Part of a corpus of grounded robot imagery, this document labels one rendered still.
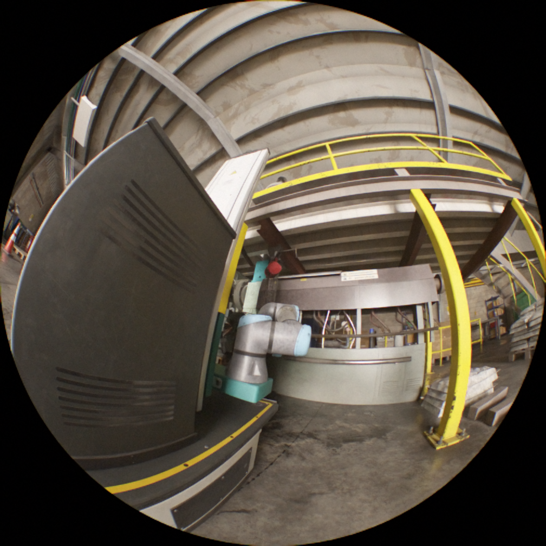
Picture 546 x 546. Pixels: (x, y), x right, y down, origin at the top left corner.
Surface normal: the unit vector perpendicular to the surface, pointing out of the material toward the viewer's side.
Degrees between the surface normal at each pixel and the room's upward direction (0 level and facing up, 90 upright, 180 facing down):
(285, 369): 90
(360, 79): 171
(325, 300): 90
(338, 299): 90
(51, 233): 90
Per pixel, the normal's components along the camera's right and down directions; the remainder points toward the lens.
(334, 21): -0.07, 0.95
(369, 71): -0.21, 0.82
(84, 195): 0.95, 0.00
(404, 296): -0.46, -0.44
